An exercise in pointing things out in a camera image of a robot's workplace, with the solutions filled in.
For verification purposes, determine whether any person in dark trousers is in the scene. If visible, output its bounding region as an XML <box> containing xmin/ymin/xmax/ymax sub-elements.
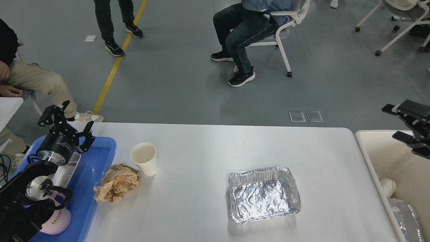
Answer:
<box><xmin>93</xmin><ymin>0</ymin><xmax>144</xmax><ymax>57</ymax></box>

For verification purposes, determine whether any white side table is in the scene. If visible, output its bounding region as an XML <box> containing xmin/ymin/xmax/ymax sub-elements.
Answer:
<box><xmin>0</xmin><ymin>97</ymin><xmax>24</xmax><ymax>132</ymax></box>

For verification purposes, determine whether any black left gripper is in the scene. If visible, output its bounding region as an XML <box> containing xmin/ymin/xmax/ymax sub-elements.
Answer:
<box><xmin>36</xmin><ymin>100</ymin><xmax>95</xmax><ymax>166</ymax></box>

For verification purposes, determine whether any brown paper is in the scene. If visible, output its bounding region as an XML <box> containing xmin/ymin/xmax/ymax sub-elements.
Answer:
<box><xmin>94</xmin><ymin>164</ymin><xmax>141</xmax><ymax>203</ymax></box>

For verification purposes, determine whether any aluminium foil tray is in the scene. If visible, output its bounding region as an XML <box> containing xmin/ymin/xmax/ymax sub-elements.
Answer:
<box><xmin>228</xmin><ymin>165</ymin><xmax>302</xmax><ymax>224</ymax></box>

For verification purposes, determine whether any pink mug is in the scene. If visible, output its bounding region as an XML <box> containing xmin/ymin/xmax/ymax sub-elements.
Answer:
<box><xmin>41</xmin><ymin>208</ymin><xmax>71</xmax><ymax>235</ymax></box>

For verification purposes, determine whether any person with white sneakers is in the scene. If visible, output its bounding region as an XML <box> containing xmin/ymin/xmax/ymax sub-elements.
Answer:
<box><xmin>329</xmin><ymin>0</ymin><xmax>339</xmax><ymax>9</ymax></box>

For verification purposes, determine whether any blue plastic tray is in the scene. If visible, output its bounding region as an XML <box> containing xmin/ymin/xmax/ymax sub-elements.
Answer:
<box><xmin>30</xmin><ymin>136</ymin><xmax>116</xmax><ymax>242</ymax></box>

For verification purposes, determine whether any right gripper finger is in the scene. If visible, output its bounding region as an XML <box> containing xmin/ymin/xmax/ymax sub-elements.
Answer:
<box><xmin>392</xmin><ymin>131</ymin><xmax>430</xmax><ymax>158</ymax></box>
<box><xmin>381</xmin><ymin>99</ymin><xmax>430</xmax><ymax>126</ymax></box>

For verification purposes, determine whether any white paper cup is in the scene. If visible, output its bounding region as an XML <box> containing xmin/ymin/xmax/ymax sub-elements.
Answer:
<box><xmin>130</xmin><ymin>142</ymin><xmax>158</xmax><ymax>176</ymax></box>

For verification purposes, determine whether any person in beige trousers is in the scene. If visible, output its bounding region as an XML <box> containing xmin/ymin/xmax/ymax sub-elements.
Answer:
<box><xmin>0</xmin><ymin>18</ymin><xmax>104</xmax><ymax>122</ymax></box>

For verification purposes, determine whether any steel rectangular container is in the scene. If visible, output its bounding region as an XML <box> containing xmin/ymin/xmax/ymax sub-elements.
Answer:
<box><xmin>50</xmin><ymin>153</ymin><xmax>84</xmax><ymax>191</ymax></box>

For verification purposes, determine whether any beige plastic bin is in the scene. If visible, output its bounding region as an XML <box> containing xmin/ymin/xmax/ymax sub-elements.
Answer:
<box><xmin>354</xmin><ymin>130</ymin><xmax>430</xmax><ymax>242</ymax></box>

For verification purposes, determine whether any white office chair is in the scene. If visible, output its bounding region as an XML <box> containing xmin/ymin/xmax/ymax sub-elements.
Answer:
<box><xmin>250</xmin><ymin>0</ymin><xmax>310</xmax><ymax>78</ymax></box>

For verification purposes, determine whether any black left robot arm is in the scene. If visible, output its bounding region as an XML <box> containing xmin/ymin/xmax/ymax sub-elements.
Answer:
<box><xmin>0</xmin><ymin>100</ymin><xmax>95</xmax><ymax>242</ymax></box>

